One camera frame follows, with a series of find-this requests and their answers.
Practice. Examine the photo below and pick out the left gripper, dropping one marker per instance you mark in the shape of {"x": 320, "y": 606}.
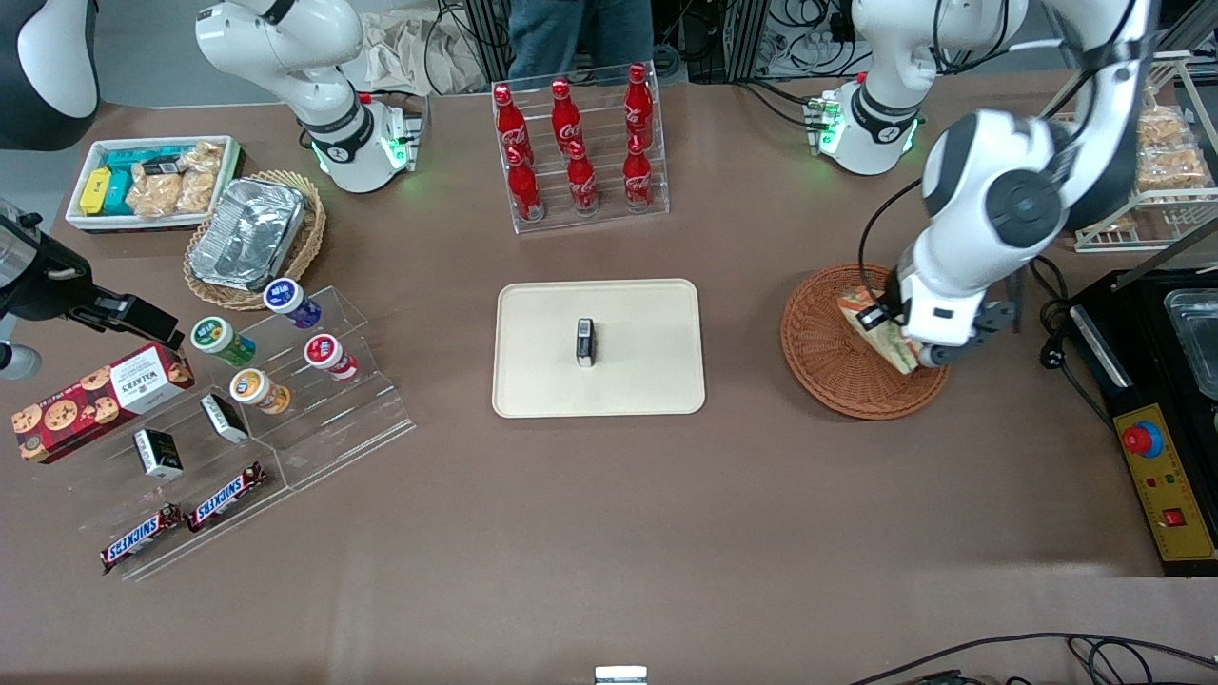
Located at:
{"x": 887, "y": 306}

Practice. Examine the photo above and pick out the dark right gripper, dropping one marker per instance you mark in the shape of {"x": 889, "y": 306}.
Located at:
{"x": 46, "y": 288}

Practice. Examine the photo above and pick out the triangular sandwich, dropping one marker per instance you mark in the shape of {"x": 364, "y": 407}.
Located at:
{"x": 890, "y": 348}

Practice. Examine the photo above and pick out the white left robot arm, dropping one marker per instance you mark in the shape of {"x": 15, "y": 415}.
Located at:
{"x": 1018, "y": 200}

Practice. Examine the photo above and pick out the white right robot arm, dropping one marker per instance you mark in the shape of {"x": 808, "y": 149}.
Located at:
{"x": 285, "y": 48}

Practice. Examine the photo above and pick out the round brown wicker basket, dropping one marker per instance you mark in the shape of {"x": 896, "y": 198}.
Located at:
{"x": 828, "y": 371}

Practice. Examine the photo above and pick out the oval tan wicker basket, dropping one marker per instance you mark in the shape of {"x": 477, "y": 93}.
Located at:
{"x": 309, "y": 238}

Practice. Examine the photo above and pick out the beige plastic tray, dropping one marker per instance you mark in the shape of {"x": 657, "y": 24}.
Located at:
{"x": 638, "y": 381}

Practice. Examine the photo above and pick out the green lid yogurt cup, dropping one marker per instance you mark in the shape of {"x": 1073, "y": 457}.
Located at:
{"x": 219, "y": 339}

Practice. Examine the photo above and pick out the red cookie box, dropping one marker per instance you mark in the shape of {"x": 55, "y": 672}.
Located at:
{"x": 86, "y": 404}

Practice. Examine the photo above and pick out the clear bag of brown snacks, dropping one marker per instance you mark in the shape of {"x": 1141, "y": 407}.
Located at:
{"x": 205, "y": 157}
{"x": 154, "y": 195}
{"x": 197, "y": 188}

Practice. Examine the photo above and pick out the teal short box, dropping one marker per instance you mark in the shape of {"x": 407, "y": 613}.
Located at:
{"x": 118, "y": 193}

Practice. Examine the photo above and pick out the yellow small box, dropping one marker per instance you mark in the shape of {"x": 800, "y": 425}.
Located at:
{"x": 95, "y": 190}

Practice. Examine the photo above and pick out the small black white box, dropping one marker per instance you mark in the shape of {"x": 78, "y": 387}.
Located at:
{"x": 225, "y": 419}
{"x": 158, "y": 454}

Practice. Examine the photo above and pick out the silver foil container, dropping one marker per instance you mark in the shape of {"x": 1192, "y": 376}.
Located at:
{"x": 247, "y": 233}

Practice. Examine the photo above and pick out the orange lid yogurt cup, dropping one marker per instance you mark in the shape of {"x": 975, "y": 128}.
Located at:
{"x": 257, "y": 390}

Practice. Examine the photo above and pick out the blue lid yogurt cup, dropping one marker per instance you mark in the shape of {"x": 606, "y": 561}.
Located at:
{"x": 290, "y": 301}

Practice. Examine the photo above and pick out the teal long box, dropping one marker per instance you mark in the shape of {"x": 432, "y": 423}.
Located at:
{"x": 143, "y": 155}

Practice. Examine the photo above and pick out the white plastic bin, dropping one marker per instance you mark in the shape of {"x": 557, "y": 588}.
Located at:
{"x": 81, "y": 157}

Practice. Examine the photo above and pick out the red lid yogurt cup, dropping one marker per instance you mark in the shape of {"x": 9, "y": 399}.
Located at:
{"x": 328, "y": 355}

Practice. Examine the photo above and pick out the snickers chocolate bar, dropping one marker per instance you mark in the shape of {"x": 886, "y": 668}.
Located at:
{"x": 141, "y": 538}
{"x": 226, "y": 497}

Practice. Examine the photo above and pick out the clear acrylic stepped display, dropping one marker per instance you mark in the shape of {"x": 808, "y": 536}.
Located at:
{"x": 324, "y": 428}

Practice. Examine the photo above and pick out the connector box with green light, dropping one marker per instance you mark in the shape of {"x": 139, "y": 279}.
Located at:
{"x": 404, "y": 128}
{"x": 824, "y": 124}

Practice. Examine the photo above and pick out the red emergency stop button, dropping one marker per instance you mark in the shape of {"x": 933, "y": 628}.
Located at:
{"x": 1142, "y": 439}

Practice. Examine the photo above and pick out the clear plastic container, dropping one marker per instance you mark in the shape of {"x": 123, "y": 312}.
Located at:
{"x": 1197, "y": 342}

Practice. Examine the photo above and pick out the black control box yellow panel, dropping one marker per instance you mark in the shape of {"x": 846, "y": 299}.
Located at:
{"x": 1166, "y": 476}

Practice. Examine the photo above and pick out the bagged brown pastry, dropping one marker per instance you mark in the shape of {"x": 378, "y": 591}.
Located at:
{"x": 1166, "y": 127}
{"x": 1178, "y": 169}

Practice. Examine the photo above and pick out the red cola bottle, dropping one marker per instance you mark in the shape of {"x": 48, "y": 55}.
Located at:
{"x": 581, "y": 181}
{"x": 511, "y": 128}
{"x": 567, "y": 119}
{"x": 638, "y": 105}
{"x": 524, "y": 190}
{"x": 637, "y": 176}

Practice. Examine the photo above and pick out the clear acrylic bottle rack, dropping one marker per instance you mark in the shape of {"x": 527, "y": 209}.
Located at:
{"x": 609, "y": 214}

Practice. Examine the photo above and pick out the small black upright box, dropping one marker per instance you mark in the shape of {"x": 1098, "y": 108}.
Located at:
{"x": 585, "y": 344}

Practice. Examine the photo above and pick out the crumpled beige bag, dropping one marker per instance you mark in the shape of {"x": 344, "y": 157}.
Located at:
{"x": 400, "y": 52}

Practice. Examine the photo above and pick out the person in blue jeans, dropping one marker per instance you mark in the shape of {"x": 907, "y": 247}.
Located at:
{"x": 571, "y": 38}

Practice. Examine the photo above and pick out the small silver device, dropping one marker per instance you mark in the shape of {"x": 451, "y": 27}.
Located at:
{"x": 620, "y": 675}

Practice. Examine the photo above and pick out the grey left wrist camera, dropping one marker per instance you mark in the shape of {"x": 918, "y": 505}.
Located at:
{"x": 940, "y": 357}

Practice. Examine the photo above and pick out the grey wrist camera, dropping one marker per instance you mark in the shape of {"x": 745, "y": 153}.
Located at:
{"x": 940, "y": 357}
{"x": 17, "y": 362}

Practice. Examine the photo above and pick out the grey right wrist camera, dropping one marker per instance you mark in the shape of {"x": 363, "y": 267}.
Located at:
{"x": 17, "y": 362}

